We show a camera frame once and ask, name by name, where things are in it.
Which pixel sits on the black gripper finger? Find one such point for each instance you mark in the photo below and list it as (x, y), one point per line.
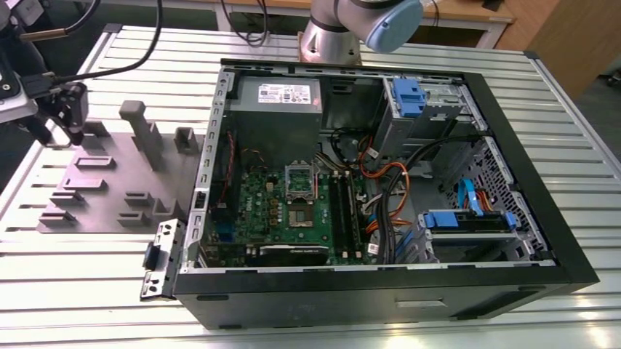
(74, 109)
(42, 131)

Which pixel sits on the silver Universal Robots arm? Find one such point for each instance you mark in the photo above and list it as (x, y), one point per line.
(329, 40)

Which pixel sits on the CPU socket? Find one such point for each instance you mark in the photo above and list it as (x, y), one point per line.
(303, 217)

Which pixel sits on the grey plastic parts rack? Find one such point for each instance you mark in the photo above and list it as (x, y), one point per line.
(121, 203)

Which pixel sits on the grey power supply unit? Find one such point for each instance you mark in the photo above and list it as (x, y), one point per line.
(271, 134)

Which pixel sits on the blue header connector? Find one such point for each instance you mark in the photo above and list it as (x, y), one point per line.
(225, 232)

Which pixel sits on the green motherboard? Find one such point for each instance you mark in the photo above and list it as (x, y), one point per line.
(259, 218)

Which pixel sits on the black graphics card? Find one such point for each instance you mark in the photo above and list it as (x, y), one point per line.
(291, 254)

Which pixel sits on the black RAM slot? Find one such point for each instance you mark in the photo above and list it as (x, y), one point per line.
(333, 214)

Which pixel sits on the silver drive cage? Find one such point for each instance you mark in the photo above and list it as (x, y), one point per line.
(402, 134)

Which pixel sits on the black PC case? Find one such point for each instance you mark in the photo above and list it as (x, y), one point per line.
(339, 298)

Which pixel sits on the hard disk in blue carrier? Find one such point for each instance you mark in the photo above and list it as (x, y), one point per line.
(440, 220)

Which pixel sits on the silver disk bay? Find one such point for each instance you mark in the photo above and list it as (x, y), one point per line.
(475, 236)

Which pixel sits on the brown wooden cabinet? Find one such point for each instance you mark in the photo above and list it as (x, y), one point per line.
(571, 40)

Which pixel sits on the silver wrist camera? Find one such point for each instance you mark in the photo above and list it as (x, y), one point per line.
(14, 105)

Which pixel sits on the wooden desk white frame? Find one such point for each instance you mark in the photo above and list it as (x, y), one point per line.
(475, 11)

